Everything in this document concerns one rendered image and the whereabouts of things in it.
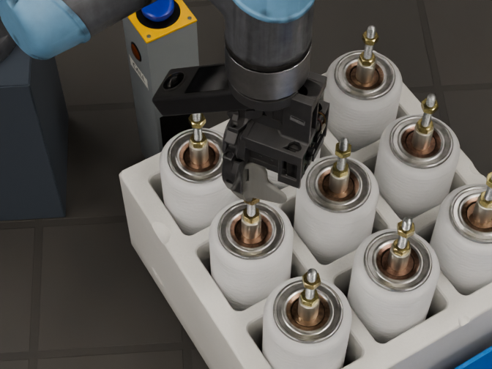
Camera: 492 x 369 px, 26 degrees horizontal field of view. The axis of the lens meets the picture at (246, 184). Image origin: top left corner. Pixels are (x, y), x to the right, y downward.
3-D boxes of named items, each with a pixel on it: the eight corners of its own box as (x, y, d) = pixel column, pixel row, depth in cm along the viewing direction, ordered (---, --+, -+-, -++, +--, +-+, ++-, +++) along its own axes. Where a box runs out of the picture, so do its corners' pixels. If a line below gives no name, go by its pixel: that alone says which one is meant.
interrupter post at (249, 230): (262, 223, 121) (262, 208, 118) (261, 241, 120) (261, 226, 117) (241, 222, 121) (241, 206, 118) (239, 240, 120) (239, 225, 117)
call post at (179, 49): (162, 186, 153) (146, 45, 127) (140, 151, 157) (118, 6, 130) (206, 165, 155) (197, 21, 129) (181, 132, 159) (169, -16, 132)
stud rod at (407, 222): (392, 257, 117) (401, 221, 110) (397, 250, 117) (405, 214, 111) (401, 261, 116) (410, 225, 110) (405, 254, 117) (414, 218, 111)
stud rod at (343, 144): (341, 173, 123) (346, 135, 116) (345, 180, 122) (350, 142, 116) (333, 176, 122) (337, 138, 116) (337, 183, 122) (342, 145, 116)
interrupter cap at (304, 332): (269, 342, 113) (270, 339, 112) (275, 279, 117) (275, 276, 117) (341, 348, 113) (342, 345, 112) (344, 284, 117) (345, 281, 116)
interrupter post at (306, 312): (296, 321, 114) (297, 308, 112) (297, 302, 116) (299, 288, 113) (318, 323, 114) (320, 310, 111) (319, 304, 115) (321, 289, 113)
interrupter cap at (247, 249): (285, 205, 122) (286, 202, 122) (282, 263, 118) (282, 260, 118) (220, 201, 123) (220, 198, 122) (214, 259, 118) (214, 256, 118)
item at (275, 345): (258, 411, 127) (259, 348, 112) (264, 338, 133) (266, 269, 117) (338, 419, 127) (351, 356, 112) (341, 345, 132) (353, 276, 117)
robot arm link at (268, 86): (209, 56, 91) (249, -9, 95) (211, 89, 95) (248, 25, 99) (291, 85, 89) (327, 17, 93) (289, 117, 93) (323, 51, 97)
